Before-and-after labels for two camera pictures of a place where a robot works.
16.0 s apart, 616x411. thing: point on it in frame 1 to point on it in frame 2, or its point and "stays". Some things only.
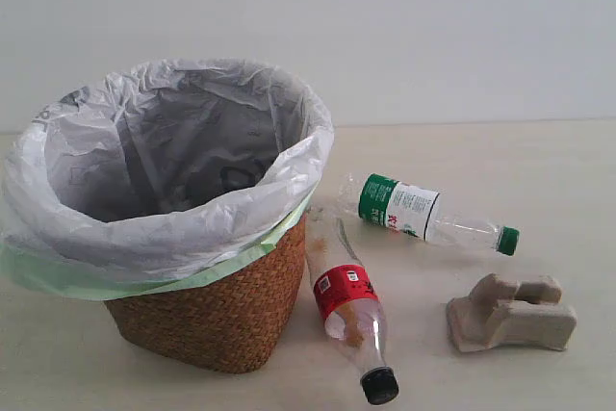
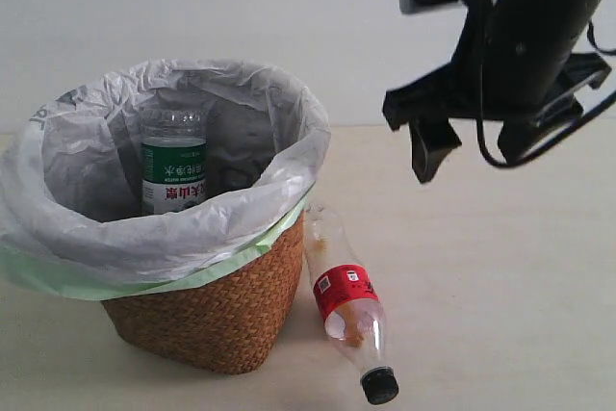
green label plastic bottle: x=418 y=212 to x=173 y=161
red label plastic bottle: x=347 y=299 stays
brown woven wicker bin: x=232 y=322 stays
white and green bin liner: x=150 y=171 stays
